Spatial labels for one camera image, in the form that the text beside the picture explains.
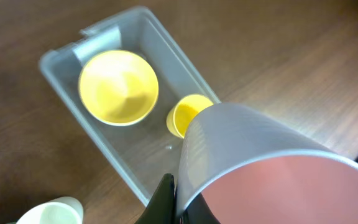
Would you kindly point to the yellow plastic cup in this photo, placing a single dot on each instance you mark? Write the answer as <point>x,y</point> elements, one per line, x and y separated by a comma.
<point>182,114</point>

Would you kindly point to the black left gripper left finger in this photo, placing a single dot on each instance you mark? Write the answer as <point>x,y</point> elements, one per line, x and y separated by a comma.
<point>160,208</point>

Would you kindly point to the yellow plastic bowl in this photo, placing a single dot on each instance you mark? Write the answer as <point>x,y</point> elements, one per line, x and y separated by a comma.
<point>118,87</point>

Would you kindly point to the pink plastic cup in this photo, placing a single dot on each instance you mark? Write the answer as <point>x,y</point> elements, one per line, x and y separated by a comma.
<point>252,169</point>

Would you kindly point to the clear plastic container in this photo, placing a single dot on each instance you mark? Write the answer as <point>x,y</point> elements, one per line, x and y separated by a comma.
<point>127,127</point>

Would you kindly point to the white plastic cup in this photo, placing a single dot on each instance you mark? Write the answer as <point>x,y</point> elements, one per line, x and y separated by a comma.
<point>63,210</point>

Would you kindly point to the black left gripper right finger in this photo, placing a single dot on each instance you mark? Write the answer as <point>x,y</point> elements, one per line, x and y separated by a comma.
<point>198,212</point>

